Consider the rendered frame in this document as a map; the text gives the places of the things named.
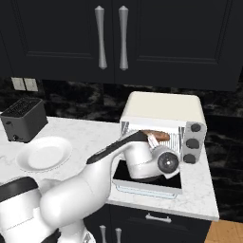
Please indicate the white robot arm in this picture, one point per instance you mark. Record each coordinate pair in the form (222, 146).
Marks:
(72, 193)

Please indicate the white toaster oven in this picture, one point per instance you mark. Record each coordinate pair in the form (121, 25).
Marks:
(161, 107)

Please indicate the brown baguette bread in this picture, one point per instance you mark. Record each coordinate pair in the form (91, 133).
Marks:
(162, 135)

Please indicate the toaster oven glass door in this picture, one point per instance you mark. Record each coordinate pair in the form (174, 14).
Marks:
(146, 187)

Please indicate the dark toaster oven knob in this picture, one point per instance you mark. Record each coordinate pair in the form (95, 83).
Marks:
(190, 158)
(192, 143)
(196, 127)

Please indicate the black toaster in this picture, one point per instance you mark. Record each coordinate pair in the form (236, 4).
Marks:
(23, 121)

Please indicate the dark base cupboard door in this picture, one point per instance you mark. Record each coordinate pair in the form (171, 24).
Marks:
(95, 229)
(152, 236)

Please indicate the white round plate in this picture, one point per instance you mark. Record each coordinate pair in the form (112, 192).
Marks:
(44, 155)

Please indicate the dark drawer front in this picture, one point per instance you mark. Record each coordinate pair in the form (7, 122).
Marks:
(186, 223)

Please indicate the beige wall socket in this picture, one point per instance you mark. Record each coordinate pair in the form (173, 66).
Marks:
(31, 84)
(18, 84)

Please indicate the dark wall cupboard door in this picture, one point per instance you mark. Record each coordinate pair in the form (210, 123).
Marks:
(57, 38)
(183, 41)

